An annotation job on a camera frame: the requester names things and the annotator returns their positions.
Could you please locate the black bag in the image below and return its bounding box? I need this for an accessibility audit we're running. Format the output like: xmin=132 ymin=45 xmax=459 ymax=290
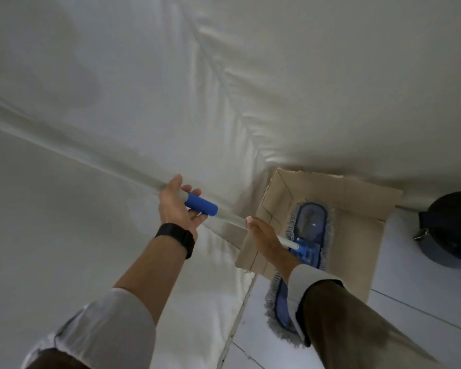
xmin=413 ymin=191 xmax=461 ymax=265

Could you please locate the person's right hand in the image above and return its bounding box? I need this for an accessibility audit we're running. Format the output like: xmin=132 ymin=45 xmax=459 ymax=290
xmin=246 ymin=216 xmax=301 ymax=283

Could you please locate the white fabric sheet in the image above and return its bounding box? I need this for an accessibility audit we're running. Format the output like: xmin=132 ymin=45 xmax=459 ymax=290
xmin=0 ymin=0 xmax=461 ymax=369

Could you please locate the black wrist watch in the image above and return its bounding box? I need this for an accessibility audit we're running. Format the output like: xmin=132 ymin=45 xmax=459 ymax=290
xmin=154 ymin=223 xmax=196 ymax=260

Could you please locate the person's left hand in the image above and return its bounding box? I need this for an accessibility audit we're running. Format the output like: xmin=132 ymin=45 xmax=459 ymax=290
xmin=159 ymin=175 xmax=209 ymax=239

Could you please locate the blue dust mop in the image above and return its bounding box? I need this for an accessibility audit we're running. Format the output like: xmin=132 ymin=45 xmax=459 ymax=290
xmin=0 ymin=93 xmax=335 ymax=349

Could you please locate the brown cardboard box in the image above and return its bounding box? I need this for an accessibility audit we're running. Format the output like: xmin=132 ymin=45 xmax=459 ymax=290
xmin=235 ymin=167 xmax=404 ymax=304

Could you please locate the person's left forearm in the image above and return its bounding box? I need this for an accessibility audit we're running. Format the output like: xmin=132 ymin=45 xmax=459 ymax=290
xmin=21 ymin=233 xmax=195 ymax=369

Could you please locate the person's right forearm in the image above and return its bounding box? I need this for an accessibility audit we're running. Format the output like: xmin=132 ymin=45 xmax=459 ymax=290
xmin=287 ymin=263 xmax=448 ymax=369

